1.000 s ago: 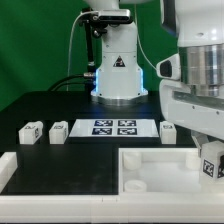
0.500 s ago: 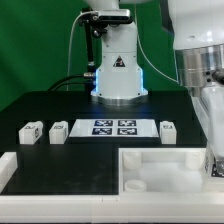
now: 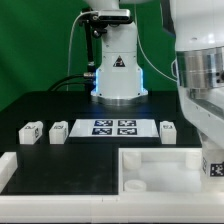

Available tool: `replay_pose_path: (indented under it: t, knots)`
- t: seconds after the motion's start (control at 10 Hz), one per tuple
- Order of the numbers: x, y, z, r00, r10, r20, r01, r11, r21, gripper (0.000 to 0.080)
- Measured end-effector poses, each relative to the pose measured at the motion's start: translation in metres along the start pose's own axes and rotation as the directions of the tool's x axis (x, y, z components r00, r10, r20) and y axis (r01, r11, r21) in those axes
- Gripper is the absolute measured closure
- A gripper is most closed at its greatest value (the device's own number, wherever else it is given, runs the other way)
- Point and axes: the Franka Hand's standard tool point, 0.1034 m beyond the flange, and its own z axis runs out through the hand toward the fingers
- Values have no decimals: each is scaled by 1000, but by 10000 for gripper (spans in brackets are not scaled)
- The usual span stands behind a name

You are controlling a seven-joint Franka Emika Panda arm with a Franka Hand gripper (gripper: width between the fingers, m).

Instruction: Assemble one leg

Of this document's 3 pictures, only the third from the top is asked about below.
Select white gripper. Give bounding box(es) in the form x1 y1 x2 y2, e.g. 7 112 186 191
178 86 224 150

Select white square tabletop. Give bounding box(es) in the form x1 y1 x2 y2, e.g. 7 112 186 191
119 148 202 193

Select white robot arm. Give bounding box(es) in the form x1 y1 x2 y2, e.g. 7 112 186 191
84 0 224 149

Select white U-shaped obstacle fence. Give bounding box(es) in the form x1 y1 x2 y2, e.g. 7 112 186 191
0 152 224 224

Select white board with AprilTags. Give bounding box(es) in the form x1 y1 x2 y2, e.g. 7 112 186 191
70 119 159 138

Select black cables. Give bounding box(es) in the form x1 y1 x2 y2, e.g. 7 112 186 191
47 73 98 92

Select silver camera on stand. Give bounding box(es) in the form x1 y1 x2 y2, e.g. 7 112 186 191
79 9 132 77

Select white cable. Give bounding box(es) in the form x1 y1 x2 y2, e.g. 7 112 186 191
66 12 84 92

